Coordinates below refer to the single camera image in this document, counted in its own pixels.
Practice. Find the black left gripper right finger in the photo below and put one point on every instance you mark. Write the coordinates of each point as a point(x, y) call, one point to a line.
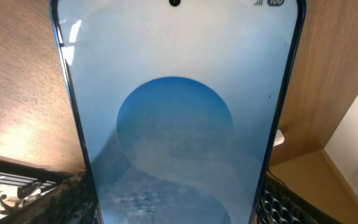
point(279, 205)

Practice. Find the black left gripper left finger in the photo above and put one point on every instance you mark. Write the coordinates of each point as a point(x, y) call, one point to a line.
point(73, 201)

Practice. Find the blue Samsung smartphone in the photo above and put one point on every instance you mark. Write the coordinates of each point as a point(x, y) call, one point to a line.
point(177, 103)

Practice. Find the white power strip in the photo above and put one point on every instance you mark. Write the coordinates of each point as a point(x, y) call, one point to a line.
point(279, 138)

